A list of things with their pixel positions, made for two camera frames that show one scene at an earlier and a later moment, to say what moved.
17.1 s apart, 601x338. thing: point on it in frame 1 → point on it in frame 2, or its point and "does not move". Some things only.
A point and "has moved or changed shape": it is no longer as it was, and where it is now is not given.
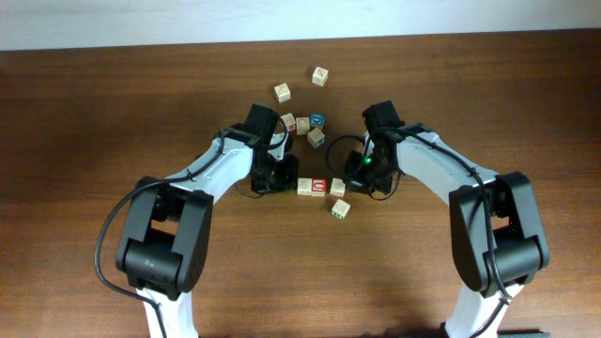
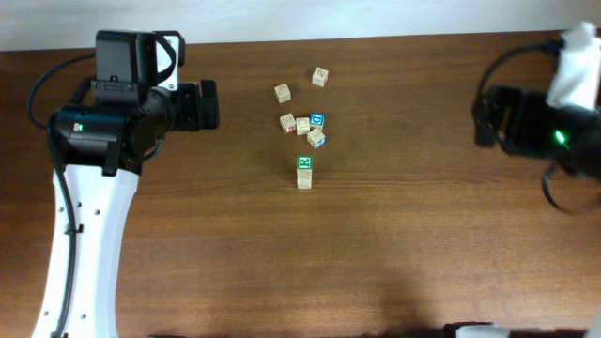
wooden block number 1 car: (315, 138) does not move
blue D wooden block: (317, 119) does not move
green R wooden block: (283, 93) does not move
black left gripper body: (277, 175) → (190, 104)
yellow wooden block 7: (304, 187) has moved or changed shape
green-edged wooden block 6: (340, 209) → (304, 161)
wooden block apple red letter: (302, 125) does not move
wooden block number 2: (319, 76) does not move
